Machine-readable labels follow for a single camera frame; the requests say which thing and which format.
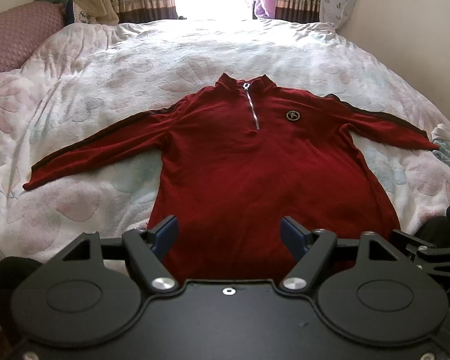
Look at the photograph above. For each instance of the dark red zip-neck sweater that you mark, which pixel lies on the dark red zip-neck sweater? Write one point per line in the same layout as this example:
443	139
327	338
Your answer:
239	156

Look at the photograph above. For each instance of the beige folded blanket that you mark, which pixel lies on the beige folded blanket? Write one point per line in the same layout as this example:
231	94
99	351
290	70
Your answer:
101	10

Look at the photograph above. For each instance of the white floral bed quilt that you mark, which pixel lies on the white floral bed quilt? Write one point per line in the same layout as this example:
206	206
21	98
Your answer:
89	76

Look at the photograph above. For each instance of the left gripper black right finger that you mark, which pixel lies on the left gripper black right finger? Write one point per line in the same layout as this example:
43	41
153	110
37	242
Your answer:
383	300

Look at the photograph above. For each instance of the pink textured pillow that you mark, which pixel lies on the pink textured pillow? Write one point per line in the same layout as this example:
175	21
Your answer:
23	29

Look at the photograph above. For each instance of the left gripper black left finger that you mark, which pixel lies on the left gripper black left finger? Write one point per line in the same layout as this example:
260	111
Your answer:
93	289

